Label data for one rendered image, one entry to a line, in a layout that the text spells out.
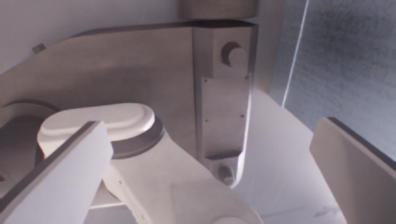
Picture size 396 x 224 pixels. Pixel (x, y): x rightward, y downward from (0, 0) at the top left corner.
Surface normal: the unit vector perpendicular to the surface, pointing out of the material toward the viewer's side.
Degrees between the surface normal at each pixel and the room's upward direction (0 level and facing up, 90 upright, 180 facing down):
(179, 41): 0
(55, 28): 0
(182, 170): 90
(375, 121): 90
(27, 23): 0
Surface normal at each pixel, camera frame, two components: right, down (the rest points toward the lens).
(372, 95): -0.98, 0.06
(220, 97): 0.18, 0.49
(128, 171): -0.03, -0.87
